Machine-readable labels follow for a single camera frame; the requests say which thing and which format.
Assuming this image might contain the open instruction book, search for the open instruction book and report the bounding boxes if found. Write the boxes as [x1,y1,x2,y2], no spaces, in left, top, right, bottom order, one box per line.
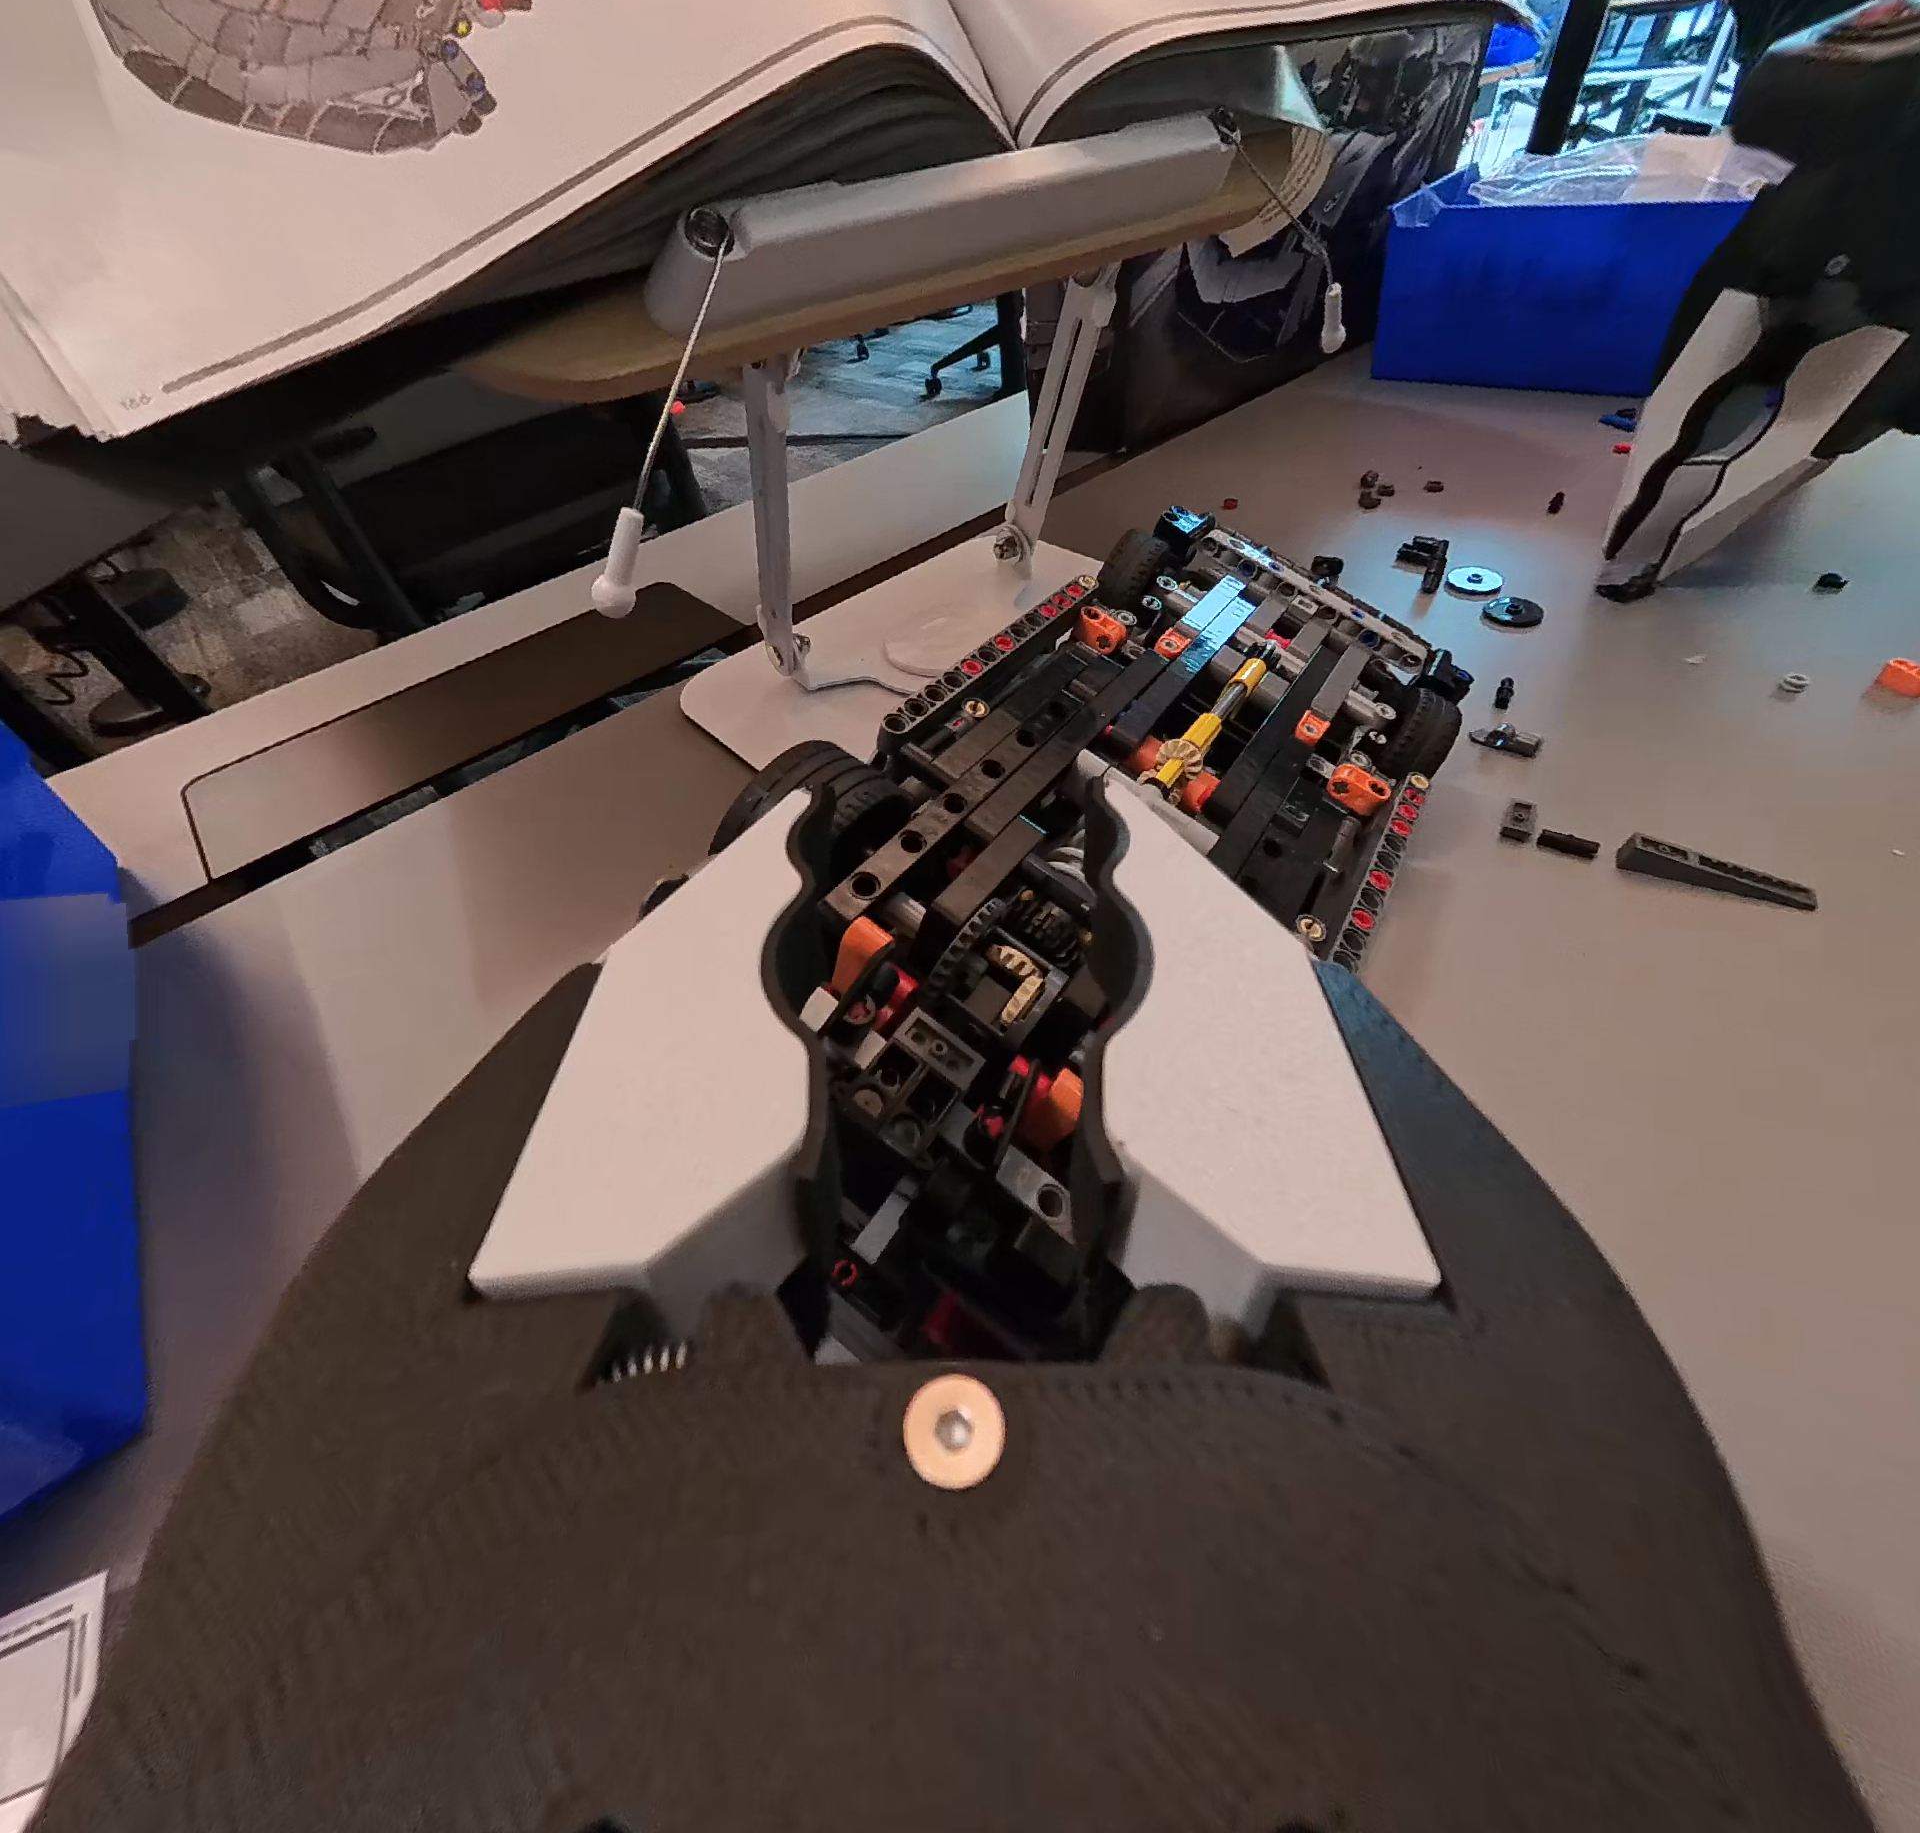
[0,0,1534,443]

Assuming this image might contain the clear plastic bags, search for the clear plastic bags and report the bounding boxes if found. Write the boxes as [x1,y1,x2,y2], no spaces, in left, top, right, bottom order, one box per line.
[1468,135,1793,209]

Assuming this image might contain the dark printed cardboard box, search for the dark printed cardboard box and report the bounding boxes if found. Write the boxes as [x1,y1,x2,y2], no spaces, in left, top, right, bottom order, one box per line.
[1111,26,1489,459]

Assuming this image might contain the white printed paper sheet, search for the white printed paper sheet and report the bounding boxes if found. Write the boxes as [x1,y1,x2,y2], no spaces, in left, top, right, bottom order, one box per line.
[0,1569,109,1827]

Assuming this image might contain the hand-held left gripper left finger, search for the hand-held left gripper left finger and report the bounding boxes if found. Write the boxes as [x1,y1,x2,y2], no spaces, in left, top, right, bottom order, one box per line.
[465,782,843,1347]

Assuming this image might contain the black pole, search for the black pole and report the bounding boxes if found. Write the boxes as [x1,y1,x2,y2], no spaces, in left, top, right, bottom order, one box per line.
[1528,0,1639,158]

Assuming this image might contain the blue plastic storage bin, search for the blue plastic storage bin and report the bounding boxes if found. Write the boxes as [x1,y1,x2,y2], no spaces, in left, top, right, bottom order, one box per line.
[0,723,152,1521]
[1369,165,1763,398]

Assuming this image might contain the dark grey lego wedge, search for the dark grey lego wedge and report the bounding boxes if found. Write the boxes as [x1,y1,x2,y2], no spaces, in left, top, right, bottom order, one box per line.
[1618,831,1819,911]

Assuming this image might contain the white paper tag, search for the white paper tag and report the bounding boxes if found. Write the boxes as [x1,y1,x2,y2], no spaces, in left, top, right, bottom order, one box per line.
[1257,121,1328,237]

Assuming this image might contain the lego car model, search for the lego car model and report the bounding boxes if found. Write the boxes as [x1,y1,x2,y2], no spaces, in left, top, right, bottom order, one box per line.
[646,506,1473,1367]

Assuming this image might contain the white book stand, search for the white book stand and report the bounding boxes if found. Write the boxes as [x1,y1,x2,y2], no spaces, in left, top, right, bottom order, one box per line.
[450,105,1352,774]

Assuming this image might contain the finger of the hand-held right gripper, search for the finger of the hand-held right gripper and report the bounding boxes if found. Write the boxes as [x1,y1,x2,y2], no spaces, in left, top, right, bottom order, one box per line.
[1594,285,1793,603]
[1647,329,1913,580]

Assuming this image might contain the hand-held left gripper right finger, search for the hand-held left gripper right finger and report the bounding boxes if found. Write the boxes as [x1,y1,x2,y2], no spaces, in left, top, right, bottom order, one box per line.
[1077,774,1444,1347]

